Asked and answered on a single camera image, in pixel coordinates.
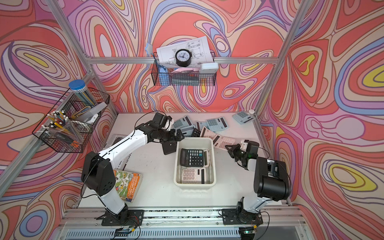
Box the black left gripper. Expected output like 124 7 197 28
156 127 185 144

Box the pink calculator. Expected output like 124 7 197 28
213 136 236 150
200 127 220 140
204 150 210 168
182 168 207 184

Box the black calculator face up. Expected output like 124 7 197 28
180 149 204 168

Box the cream plastic storage box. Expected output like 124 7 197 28
174 137 217 190

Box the black calculator face down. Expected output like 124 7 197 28
162 142 177 155

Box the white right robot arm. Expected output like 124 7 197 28
225 140 292 216

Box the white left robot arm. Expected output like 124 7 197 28
81 122 185 216

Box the small blue calculator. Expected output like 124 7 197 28
181 125 196 137

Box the black calculator under pile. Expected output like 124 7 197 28
191 128 201 138

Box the blue calculator far corner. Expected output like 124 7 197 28
232 111 255 125

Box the pink calculator behind box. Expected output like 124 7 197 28
200 127 220 140

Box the white box in basket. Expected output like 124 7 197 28
199 63 219 75

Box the newspaper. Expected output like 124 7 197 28
103 134 131 171

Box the colourful children's book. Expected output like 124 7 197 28
114 170 143 203

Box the grey stapler in basket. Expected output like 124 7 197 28
75 102 107 124

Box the black round clock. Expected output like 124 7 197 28
175 49 192 68

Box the white paper drawing sheet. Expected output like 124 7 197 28
156 37 214 68

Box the blue lid pencil jar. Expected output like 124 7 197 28
69 80 97 108

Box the clear cup of pencils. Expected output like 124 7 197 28
42 111 84 145

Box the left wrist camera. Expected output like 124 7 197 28
151 113 173 131

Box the black wire basket back wall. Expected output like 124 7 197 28
151 52 217 87

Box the black wire basket wall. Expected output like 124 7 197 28
32 88 110 153
151 52 217 87

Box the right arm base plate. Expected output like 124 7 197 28
220 209 264 227

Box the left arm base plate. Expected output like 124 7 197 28
97 209 145 227

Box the black wire basket left wall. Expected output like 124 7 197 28
32 88 110 153

